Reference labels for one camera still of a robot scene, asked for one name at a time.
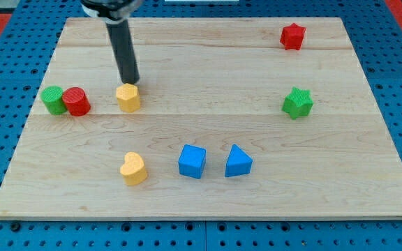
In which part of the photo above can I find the blue triangle block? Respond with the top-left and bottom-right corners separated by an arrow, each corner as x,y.
225,144 -> 253,177

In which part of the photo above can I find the yellow hexagon block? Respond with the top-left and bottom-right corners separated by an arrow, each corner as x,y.
116,84 -> 141,113

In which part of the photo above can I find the wooden board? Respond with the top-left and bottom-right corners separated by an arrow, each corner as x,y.
0,17 -> 402,221

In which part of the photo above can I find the red star block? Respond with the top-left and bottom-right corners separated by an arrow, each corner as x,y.
280,23 -> 306,50

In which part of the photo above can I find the green star block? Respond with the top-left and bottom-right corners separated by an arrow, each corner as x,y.
282,86 -> 314,120

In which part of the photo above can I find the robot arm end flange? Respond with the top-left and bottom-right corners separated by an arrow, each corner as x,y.
80,0 -> 144,24

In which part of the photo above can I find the yellow heart block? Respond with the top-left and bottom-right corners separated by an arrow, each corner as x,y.
119,152 -> 148,186

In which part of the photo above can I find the red cylinder block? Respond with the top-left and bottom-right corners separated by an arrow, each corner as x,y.
62,87 -> 91,116

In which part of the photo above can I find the blue cube block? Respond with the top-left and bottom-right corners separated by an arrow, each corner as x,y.
178,144 -> 207,179

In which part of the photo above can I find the green cylinder block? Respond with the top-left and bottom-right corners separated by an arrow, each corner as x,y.
40,86 -> 67,115

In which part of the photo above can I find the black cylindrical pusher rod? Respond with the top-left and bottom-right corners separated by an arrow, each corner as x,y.
106,20 -> 140,84

